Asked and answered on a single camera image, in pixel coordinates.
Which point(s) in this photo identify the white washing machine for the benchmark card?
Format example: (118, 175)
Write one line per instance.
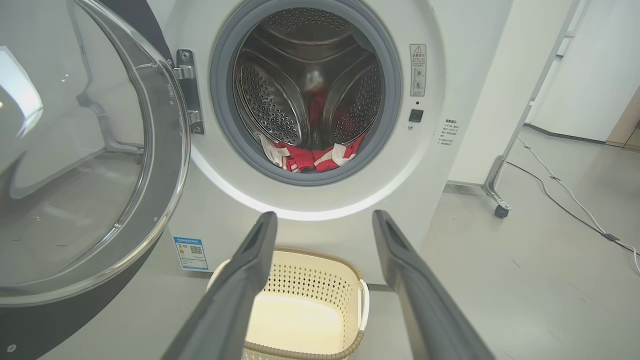
(430, 165)

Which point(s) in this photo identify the red triangle warning sticker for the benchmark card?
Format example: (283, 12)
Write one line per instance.
(418, 70)

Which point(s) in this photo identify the white wheeled partition panel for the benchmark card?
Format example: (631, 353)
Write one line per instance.
(490, 100)

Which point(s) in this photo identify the metal washer door hinge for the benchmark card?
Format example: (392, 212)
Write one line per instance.
(189, 95)

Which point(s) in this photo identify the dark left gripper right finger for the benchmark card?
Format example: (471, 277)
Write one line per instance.
(425, 310)

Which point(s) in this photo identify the red white garment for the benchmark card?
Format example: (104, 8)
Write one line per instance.
(310, 159)

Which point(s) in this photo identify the small printed text label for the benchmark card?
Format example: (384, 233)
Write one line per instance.
(448, 132)

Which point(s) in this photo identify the black round glass washer door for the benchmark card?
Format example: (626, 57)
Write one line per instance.
(75, 175)

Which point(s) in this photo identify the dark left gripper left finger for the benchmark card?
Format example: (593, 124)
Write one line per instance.
(225, 305)

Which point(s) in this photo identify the blue energy label sticker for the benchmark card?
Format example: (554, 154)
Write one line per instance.
(190, 253)

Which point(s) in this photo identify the cream perforated laundry basket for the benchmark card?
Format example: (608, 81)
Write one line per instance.
(300, 320)

